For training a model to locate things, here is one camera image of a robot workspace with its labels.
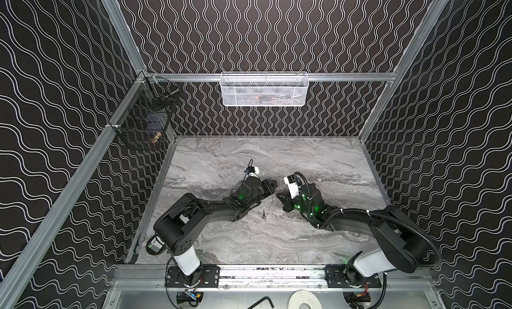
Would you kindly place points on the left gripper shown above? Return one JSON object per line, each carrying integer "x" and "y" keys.
{"x": 262, "y": 185}

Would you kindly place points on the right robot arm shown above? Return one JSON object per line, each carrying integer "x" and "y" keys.
{"x": 401, "y": 244}

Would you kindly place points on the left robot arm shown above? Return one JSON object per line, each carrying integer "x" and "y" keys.
{"x": 177, "y": 229}

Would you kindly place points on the black allen key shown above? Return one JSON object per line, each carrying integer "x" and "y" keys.
{"x": 262, "y": 300}

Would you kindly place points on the white tape roll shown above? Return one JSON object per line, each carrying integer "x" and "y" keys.
{"x": 302, "y": 298}

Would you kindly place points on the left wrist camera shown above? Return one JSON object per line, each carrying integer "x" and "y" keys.
{"x": 252, "y": 171}

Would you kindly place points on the white mesh wall basket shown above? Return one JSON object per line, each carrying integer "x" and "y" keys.
{"x": 264, "y": 89}

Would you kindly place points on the black wire wall basket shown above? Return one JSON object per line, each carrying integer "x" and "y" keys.
{"x": 144, "y": 125}

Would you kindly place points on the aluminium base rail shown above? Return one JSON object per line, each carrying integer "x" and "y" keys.
{"x": 234, "y": 278}

